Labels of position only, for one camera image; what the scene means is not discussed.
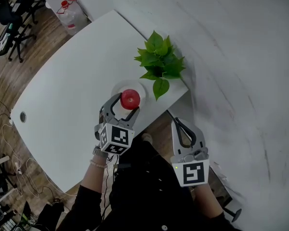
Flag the pale bead bracelet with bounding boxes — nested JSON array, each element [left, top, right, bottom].
[[89, 159, 107, 168]]

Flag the white round plate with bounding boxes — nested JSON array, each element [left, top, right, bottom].
[[110, 79, 147, 117]]

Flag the person's left forearm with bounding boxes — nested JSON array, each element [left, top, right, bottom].
[[80, 153, 109, 194]]

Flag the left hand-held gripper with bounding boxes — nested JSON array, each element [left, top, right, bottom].
[[94, 92, 141, 156]]

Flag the black chair base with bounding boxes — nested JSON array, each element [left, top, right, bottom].
[[223, 207, 243, 223]]

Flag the green leafy potted plant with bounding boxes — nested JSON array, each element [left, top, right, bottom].
[[134, 30, 186, 102]]

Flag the clear water bottle red cap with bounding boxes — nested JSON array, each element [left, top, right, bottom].
[[56, 0, 90, 36]]

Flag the black office chair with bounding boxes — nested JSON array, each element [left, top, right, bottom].
[[0, 0, 38, 64]]

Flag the red apple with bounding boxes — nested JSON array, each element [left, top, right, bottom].
[[120, 89, 141, 111]]

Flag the silver wristwatch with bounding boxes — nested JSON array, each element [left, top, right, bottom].
[[92, 145, 109, 157]]

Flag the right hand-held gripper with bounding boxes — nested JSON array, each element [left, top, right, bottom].
[[170, 117, 210, 188]]

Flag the long white floor cable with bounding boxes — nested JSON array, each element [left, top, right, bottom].
[[1, 121, 78, 198]]

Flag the person's light shoe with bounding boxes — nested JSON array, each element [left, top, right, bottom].
[[141, 133, 154, 144]]

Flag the person's right forearm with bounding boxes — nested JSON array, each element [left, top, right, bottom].
[[195, 184, 223, 218]]

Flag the person's black clothing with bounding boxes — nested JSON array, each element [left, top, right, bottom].
[[55, 138, 244, 231]]

